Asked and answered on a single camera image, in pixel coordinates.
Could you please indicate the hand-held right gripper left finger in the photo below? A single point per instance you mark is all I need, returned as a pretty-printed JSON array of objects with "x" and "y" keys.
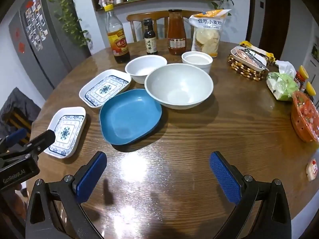
[{"x": 91, "y": 176}]

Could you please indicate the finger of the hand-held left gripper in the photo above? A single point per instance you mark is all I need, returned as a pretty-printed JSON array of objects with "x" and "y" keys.
[
  {"x": 15, "y": 138},
  {"x": 41, "y": 140}
]

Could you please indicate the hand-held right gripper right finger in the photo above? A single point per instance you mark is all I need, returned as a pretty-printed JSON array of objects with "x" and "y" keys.
[{"x": 224, "y": 176}]

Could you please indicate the blue patterned rectangular plate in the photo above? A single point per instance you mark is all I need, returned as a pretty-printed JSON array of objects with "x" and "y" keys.
[
  {"x": 66, "y": 132},
  {"x": 104, "y": 88}
]

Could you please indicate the large grey-white bowl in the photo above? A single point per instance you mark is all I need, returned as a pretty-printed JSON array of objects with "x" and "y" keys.
[{"x": 179, "y": 87}]

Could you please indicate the small white bowl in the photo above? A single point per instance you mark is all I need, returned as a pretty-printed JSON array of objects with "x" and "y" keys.
[{"x": 197, "y": 59}]

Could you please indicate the medium white bowl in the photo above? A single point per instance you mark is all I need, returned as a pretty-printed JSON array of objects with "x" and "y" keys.
[{"x": 144, "y": 67}]

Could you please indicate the cloth-draped wooden chair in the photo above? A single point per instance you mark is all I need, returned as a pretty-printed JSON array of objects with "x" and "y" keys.
[{"x": 22, "y": 122}]

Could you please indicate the grey refrigerator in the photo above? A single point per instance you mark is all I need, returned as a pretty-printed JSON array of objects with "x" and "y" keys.
[{"x": 62, "y": 54}]

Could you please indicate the small pink white packet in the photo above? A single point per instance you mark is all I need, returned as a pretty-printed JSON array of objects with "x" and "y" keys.
[{"x": 312, "y": 169}]

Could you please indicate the orange plastic basket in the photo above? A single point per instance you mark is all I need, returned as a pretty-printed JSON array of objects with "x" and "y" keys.
[{"x": 305, "y": 119}]

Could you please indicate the wooden bead basket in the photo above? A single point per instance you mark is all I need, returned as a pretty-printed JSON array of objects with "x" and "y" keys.
[{"x": 243, "y": 72}]

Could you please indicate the green tissue pack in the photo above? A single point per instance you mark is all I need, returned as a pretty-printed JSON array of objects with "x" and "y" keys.
[{"x": 281, "y": 87}]

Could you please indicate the group of fridge photo magnets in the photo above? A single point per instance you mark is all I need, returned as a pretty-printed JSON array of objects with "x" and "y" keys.
[{"x": 36, "y": 22}]

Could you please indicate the yellow-capped condiment bottle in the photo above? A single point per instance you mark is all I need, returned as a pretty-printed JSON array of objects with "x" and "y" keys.
[
  {"x": 310, "y": 89},
  {"x": 302, "y": 73}
]

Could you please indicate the white rectangular dish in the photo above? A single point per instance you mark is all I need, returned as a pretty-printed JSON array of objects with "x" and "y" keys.
[{"x": 234, "y": 53}]

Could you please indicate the yellow-capped vinegar bottle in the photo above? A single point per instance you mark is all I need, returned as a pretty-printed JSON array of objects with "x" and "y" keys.
[{"x": 119, "y": 42}]

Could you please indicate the yellow snack packet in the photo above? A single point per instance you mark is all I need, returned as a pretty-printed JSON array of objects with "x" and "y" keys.
[{"x": 264, "y": 53}]

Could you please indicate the hanging vine plant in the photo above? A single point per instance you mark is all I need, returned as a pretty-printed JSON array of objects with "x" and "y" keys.
[{"x": 67, "y": 12}]

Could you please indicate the flour bag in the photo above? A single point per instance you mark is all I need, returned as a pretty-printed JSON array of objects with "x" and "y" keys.
[{"x": 206, "y": 37}]

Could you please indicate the small dark sauce bottle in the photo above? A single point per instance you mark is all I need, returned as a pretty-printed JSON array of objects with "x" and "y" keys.
[{"x": 150, "y": 42}]

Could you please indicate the orange sauce jar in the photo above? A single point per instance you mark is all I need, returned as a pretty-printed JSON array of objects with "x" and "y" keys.
[{"x": 176, "y": 34}]

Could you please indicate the dark brown door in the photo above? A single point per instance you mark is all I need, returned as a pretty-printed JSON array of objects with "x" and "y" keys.
[{"x": 274, "y": 25}]

